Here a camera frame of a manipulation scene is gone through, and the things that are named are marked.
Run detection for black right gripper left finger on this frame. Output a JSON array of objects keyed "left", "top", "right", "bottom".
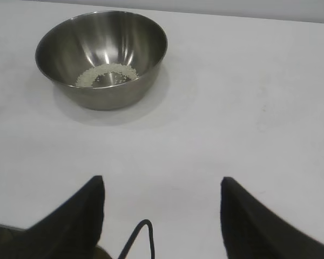
[{"left": 0, "top": 175, "right": 106, "bottom": 259}]

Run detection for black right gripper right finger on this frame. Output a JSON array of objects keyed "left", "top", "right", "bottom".
[{"left": 220, "top": 176, "right": 324, "bottom": 259}]

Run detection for white rice grains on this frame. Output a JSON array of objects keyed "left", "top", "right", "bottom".
[{"left": 75, "top": 63, "right": 139, "bottom": 88}]

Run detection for stainless steel mixing bowl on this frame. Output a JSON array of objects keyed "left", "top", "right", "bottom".
[{"left": 35, "top": 10, "right": 168, "bottom": 112}]

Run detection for black camera cable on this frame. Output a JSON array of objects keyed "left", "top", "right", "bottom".
[{"left": 118, "top": 219, "right": 154, "bottom": 259}]

